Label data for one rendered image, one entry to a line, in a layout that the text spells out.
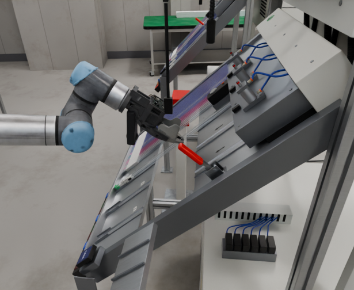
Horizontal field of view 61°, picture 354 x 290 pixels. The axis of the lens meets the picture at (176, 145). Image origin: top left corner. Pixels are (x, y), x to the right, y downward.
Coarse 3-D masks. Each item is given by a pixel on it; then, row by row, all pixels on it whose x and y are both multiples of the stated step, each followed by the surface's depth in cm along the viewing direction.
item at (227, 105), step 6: (228, 102) 83; (222, 108) 84; (216, 114) 85; (204, 120) 87; (210, 120) 86; (198, 126) 87; (192, 132) 88; (180, 138) 91; (186, 138) 90; (174, 144) 91; (168, 150) 93; (156, 156) 95; (162, 156) 94; (150, 162) 96; (144, 168) 97; (132, 174) 99
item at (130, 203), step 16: (144, 160) 106; (144, 176) 94; (128, 192) 95; (144, 192) 85; (112, 208) 95; (128, 208) 85; (144, 208) 78; (112, 224) 86; (128, 224) 78; (112, 240) 78
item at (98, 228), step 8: (128, 152) 122; (120, 168) 113; (120, 176) 110; (112, 192) 102; (112, 200) 99; (104, 208) 95; (104, 216) 93; (96, 224) 89; (96, 232) 87; (88, 240) 84; (96, 240) 85
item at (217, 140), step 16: (256, 48) 102; (208, 112) 93; (224, 112) 83; (208, 128) 84; (224, 128) 76; (208, 144) 76; (224, 144) 70; (240, 144) 64; (256, 144) 60; (208, 160) 70; (224, 160) 65; (240, 160) 60
